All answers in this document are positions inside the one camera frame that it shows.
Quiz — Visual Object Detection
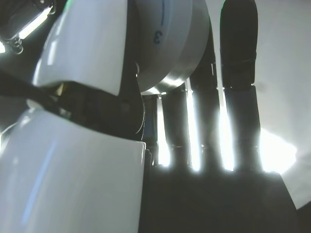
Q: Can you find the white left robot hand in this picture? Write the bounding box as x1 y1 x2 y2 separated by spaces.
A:
0 0 298 233

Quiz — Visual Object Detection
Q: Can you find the white and grey tape measure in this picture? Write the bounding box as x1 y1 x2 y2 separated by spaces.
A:
134 0 210 96

